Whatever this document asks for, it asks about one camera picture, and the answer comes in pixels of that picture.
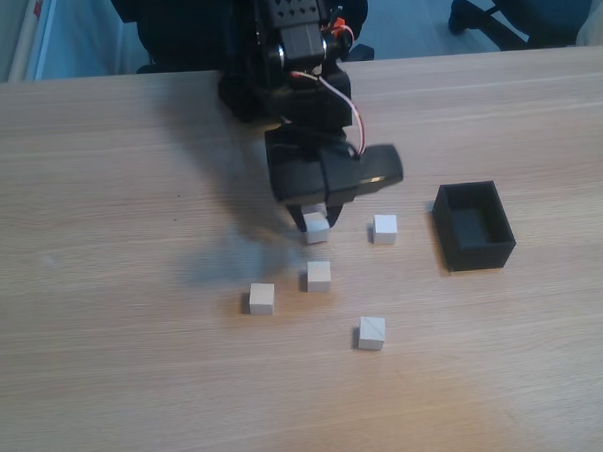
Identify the white wooden cube block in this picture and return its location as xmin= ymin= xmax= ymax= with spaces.
xmin=371 ymin=213 xmax=399 ymax=246
xmin=356 ymin=314 xmax=388 ymax=353
xmin=302 ymin=209 xmax=331 ymax=246
xmin=247 ymin=281 xmax=277 ymax=317
xmin=299 ymin=260 xmax=333 ymax=294

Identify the black open plastic box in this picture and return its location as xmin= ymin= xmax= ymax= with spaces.
xmin=431 ymin=179 xmax=519 ymax=274

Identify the black office chair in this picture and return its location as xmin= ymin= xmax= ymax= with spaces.
xmin=106 ymin=0 xmax=379 ymax=78

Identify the white leaning board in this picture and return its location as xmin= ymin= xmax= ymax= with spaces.
xmin=3 ymin=0 xmax=126 ymax=83

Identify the dark teal office chair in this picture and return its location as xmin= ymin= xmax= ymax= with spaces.
xmin=446 ymin=0 xmax=603 ymax=55

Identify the beige cloth object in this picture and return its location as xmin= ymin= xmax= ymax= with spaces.
xmin=573 ymin=0 xmax=603 ymax=49

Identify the black oval gripper camera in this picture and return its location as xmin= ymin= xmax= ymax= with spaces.
xmin=320 ymin=141 xmax=407 ymax=207

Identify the white and red servo cable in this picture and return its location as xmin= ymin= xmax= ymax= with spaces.
xmin=290 ymin=67 xmax=370 ymax=162

